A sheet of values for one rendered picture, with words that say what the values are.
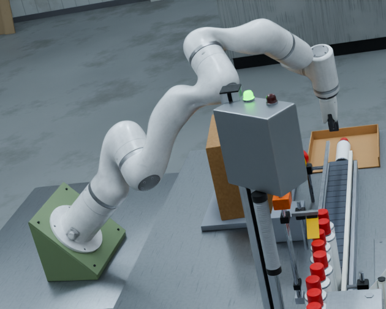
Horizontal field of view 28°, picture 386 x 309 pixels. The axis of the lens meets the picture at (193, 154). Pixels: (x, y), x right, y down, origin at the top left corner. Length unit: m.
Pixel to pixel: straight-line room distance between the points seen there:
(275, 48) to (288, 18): 4.58
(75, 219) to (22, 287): 0.30
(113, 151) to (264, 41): 0.57
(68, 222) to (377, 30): 4.66
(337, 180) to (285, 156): 0.97
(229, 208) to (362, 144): 0.68
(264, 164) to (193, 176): 1.32
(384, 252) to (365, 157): 0.73
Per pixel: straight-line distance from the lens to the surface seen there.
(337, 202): 2.51
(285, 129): 1.67
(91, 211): 2.41
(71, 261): 2.48
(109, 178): 2.36
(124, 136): 2.31
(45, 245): 2.49
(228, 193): 2.53
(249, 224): 1.90
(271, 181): 1.70
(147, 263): 2.49
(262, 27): 2.12
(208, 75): 2.09
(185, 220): 2.68
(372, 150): 2.94
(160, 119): 2.20
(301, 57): 2.27
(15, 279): 2.65
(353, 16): 6.71
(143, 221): 2.75
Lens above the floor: 2.06
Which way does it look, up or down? 23 degrees down
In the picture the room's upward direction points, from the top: 13 degrees counter-clockwise
